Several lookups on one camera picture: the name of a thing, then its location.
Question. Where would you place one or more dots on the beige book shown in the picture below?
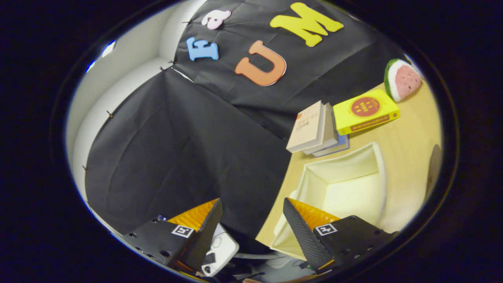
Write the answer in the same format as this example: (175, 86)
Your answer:
(308, 127)

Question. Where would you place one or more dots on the white electronic device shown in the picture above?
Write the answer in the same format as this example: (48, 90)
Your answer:
(222, 249)

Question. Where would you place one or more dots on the watermelon slice plush toy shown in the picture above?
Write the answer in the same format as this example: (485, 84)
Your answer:
(404, 80)

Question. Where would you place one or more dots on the grey book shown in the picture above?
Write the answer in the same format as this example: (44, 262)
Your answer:
(331, 135)

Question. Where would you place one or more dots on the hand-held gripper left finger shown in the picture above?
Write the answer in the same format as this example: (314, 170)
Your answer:
(202, 236)

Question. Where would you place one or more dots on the yellow book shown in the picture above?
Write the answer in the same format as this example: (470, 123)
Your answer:
(365, 112)

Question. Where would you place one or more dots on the blue book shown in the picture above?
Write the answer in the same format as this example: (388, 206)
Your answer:
(340, 147)

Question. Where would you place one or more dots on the long ceiling light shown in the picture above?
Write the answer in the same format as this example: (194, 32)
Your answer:
(107, 49)

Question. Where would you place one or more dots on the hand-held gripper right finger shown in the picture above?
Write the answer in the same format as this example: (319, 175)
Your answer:
(304, 239)

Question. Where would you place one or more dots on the black backdrop cloth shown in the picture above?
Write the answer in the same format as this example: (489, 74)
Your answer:
(177, 149)

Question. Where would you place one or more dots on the cream fabric storage box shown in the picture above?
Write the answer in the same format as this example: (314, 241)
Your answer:
(346, 192)

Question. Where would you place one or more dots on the brown fuzzy slipper shoe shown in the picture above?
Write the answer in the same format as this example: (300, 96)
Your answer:
(434, 169)

